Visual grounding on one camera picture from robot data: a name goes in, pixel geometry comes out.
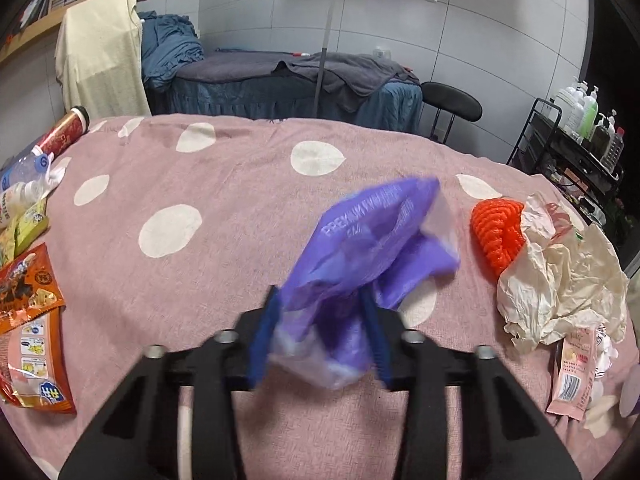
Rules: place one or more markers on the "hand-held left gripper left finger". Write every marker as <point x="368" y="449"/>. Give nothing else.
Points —
<point x="265" y="332"/>

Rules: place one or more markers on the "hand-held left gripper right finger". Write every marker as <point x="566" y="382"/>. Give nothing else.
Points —
<point x="376" y="342"/>

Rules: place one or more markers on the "purple plastic bag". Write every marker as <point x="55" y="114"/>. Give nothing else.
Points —
<point x="360" y="250"/>

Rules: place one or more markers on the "red foam fruit net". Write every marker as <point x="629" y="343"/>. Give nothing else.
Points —
<point x="495" y="235"/>

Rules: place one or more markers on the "crumpled white plastic bag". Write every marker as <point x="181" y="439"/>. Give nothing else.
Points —
<point x="560" y="280"/>

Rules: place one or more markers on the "pink snack packet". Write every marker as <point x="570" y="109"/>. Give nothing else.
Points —
<point x="575" y="375"/>

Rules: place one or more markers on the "small white crumpled wrapper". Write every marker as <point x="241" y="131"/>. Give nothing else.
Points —
<point x="606" y="360"/>

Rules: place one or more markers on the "orange snack packet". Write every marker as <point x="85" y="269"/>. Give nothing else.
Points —
<point x="30" y="310"/>

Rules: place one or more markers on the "massage bed with grey towel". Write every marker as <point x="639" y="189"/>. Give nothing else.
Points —
<point x="260" y="85"/>

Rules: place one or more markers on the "black chair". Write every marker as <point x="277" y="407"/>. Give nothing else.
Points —
<point x="450" y="97"/>

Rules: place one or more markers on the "green snack packet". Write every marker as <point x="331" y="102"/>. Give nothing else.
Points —
<point x="30" y="225"/>

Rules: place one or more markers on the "black trolley rack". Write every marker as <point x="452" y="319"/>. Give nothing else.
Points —
<point x="565" y="160"/>

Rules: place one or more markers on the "red cylindrical can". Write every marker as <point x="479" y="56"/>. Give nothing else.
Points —
<point x="62" y="132"/>

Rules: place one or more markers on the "clear bottle with blue cap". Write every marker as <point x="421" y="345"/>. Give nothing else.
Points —
<point x="25" y="167"/>

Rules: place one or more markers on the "blue bedding pile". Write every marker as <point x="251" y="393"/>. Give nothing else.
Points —
<point x="170" y="50"/>

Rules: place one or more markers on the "clear bottle with red cap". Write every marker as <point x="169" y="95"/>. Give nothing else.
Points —
<point x="614" y="152"/>

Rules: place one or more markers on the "white pump bottle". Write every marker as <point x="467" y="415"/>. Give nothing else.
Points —
<point x="570" y="107"/>

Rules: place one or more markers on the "dark pump bottle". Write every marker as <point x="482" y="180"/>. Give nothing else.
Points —
<point x="604" y="135"/>

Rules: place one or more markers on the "green pump bottle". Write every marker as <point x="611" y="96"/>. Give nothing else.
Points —
<point x="589" y="115"/>

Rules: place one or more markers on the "white arched lamp stand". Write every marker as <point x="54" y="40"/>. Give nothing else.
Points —
<point x="327" y="25"/>

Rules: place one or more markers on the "cream cloth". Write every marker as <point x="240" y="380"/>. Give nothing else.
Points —
<point x="100" y="50"/>

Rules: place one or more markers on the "wooden wall shelf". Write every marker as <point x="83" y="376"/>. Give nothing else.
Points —
<point x="45" y="20"/>

